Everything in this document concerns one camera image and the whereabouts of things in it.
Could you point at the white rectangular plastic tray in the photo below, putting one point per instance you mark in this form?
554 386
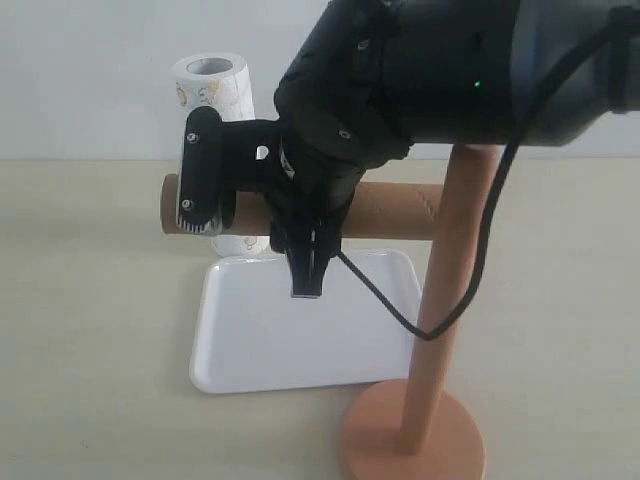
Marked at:
253 336

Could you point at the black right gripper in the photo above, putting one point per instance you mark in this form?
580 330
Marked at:
307 176

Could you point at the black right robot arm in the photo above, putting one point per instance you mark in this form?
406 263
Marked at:
374 78

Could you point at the brown cardboard tube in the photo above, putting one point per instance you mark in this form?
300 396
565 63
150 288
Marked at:
379 210

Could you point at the white printed paper towel roll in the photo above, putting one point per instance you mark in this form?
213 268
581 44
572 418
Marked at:
222 81

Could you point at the wooden paper towel holder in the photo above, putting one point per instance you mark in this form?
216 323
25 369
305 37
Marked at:
413 428

